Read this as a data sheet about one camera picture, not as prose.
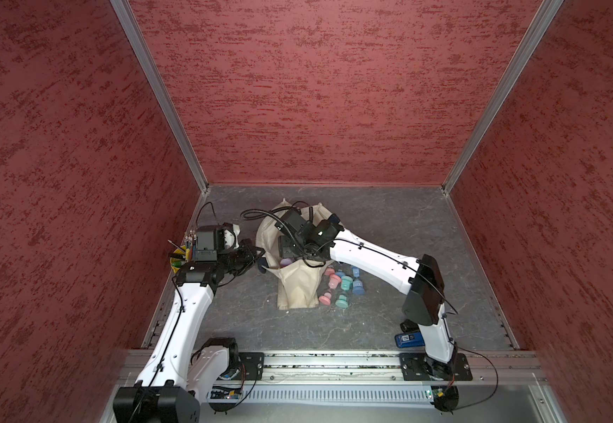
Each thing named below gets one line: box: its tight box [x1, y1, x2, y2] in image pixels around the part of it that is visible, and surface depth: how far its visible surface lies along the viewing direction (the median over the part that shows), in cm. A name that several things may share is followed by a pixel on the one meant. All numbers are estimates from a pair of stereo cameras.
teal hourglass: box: [334, 274, 354, 309], surface depth 89 cm
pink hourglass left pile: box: [318, 273, 341, 306], surface depth 90 cm
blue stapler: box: [394, 331, 426, 348], surface depth 78 cm
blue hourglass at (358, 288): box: [352, 266, 366, 296], surface depth 89 cm
